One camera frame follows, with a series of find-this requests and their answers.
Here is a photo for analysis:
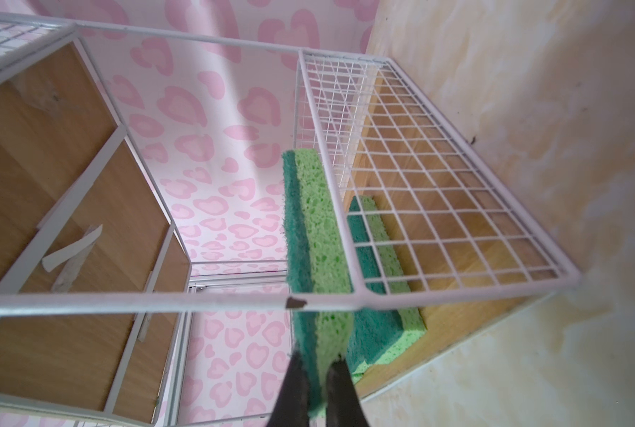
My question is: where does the green sponge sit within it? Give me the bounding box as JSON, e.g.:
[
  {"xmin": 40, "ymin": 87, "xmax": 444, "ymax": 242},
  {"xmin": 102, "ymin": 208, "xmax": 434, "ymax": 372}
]
[
  {"xmin": 283, "ymin": 149, "xmax": 354, "ymax": 418},
  {"xmin": 343, "ymin": 194, "xmax": 428, "ymax": 377}
]

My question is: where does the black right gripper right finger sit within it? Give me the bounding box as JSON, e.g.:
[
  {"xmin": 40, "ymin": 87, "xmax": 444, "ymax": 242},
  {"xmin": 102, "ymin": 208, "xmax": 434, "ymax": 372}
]
[{"xmin": 326, "ymin": 359, "xmax": 370, "ymax": 427}]

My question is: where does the white wire wooden shelf rack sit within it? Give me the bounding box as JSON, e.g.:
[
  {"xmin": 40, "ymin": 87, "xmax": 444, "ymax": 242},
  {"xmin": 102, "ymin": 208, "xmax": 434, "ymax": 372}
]
[{"xmin": 0, "ymin": 1, "xmax": 581, "ymax": 426}]

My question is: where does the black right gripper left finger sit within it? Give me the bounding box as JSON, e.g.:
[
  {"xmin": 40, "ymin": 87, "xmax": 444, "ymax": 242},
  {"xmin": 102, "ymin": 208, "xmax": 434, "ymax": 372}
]
[{"xmin": 266, "ymin": 350, "xmax": 310, "ymax": 427}]

